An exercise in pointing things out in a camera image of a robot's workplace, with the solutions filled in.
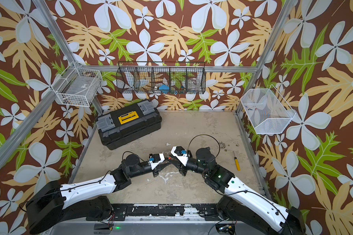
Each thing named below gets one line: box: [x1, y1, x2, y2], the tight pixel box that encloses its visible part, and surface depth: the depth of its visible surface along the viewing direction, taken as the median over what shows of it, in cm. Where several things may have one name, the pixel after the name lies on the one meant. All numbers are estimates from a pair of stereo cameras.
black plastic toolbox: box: [95, 98, 163, 151], surface depth 95 cm
